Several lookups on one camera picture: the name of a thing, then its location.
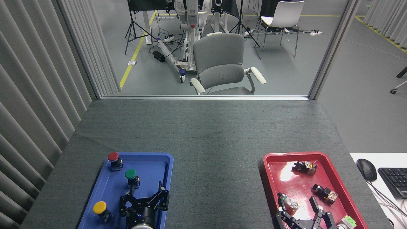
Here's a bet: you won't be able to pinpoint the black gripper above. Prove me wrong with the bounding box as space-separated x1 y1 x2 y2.
275 192 336 229
119 181 170 225

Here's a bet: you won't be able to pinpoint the green push button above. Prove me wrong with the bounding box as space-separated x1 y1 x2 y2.
125 169 141 189

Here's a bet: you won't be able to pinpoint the yellow push button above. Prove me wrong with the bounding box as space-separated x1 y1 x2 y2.
93 201 113 224

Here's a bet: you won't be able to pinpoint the red push button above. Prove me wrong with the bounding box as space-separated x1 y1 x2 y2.
107 152 123 172

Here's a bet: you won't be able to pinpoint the blue plastic tray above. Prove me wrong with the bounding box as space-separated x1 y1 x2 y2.
78 152 174 229

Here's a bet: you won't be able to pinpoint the red plastic tray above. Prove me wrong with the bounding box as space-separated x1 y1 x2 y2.
263 152 369 229

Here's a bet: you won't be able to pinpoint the black computer mouse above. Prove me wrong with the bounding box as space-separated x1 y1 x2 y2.
356 158 377 182

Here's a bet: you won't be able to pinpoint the black keyboard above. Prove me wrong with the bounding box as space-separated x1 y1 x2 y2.
377 168 407 199

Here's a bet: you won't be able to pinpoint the chair base with caster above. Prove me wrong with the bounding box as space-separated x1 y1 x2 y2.
390 66 407 94

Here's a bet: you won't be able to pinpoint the grey vertical blinds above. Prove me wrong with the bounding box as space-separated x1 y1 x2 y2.
0 0 96 229
363 0 407 50

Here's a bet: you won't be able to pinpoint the grey office chair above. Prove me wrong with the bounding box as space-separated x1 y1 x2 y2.
190 33 267 95

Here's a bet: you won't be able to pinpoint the white desk leg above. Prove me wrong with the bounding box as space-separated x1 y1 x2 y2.
142 10 153 45

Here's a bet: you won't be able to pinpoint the black tripod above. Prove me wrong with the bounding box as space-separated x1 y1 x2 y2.
125 0 158 55
229 0 260 47

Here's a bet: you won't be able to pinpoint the white wheeled stand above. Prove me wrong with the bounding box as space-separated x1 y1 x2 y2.
157 0 213 84

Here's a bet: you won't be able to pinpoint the white plastic chair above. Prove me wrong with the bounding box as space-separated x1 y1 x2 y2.
256 1 305 60

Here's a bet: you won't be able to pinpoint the silver collar selector switch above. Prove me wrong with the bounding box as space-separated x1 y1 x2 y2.
280 193 300 215

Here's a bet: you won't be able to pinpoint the black orange switch block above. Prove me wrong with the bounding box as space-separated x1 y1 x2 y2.
293 161 317 175
311 184 338 205

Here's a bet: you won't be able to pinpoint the green white switch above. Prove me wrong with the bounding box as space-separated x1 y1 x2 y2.
337 215 357 229

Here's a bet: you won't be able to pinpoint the grey mouse cable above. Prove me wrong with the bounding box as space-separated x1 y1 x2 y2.
370 181 407 219

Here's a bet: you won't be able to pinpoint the silver frame rail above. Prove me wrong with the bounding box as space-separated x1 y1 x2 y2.
100 95 310 101

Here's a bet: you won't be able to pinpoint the silver frame post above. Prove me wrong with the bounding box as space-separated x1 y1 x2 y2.
308 0 361 100

